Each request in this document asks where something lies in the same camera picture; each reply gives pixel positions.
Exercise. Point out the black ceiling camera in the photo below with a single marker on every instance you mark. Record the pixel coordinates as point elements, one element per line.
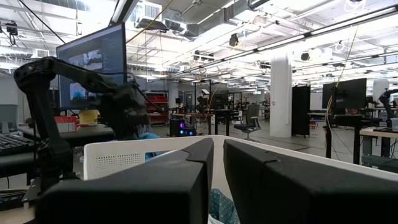
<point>234,40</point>
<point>12,28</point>

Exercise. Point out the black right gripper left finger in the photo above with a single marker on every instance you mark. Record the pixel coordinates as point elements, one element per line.
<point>140,193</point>

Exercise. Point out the lit computer monitor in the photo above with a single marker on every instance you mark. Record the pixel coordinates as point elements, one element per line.
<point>105,46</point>

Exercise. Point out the grey monitor back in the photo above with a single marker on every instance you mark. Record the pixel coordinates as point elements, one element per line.
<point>7,116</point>

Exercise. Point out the red and white box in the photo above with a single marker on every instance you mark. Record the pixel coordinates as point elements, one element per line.
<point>65,124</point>

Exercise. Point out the long black ceiling light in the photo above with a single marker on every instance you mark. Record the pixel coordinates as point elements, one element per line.
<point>122,11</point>
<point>258,3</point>

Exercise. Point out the small white ceiling air unit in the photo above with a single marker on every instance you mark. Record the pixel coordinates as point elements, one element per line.
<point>40,53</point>

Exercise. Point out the grey office chair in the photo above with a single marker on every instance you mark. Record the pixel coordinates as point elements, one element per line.
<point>250,119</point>

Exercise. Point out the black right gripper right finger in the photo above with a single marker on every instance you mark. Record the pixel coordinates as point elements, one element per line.
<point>311,196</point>

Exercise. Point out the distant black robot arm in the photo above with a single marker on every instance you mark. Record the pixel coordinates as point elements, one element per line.
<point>387,101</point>

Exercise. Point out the bright blue terry cloth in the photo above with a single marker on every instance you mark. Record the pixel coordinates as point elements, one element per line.
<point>148,137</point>

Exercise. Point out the black monitor on stand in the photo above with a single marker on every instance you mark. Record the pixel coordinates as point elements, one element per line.
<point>343,93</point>

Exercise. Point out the light wooden table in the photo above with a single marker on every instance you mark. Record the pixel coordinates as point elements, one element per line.
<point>376,132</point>

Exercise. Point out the large ceiling air unit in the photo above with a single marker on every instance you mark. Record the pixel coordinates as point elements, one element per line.
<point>152,15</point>

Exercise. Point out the red shelf rack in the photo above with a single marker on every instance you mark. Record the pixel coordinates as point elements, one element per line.
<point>158,105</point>

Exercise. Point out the white pillar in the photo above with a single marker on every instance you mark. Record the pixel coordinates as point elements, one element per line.
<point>280,96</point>

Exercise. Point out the black partition panel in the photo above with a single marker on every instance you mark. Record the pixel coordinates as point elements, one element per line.
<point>300,110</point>

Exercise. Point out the black desk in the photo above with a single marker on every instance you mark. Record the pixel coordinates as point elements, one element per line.
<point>87,133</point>

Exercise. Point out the white perforated plastic basket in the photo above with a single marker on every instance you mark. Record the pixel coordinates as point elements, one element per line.
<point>118,155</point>

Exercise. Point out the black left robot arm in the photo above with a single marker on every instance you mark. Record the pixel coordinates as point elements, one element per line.
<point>40,102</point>

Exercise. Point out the yellow bucket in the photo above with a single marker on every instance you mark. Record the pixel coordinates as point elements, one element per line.
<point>88,117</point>

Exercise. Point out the long ceiling light strip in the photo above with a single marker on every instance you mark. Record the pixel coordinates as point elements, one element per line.
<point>342,26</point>

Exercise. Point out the black keyboard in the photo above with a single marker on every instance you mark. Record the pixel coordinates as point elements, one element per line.
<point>14,143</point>

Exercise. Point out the computer tower purple lights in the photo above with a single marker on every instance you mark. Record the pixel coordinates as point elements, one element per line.
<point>182,129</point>

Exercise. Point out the teal dotted cloth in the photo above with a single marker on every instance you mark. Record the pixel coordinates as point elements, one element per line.
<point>222,205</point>

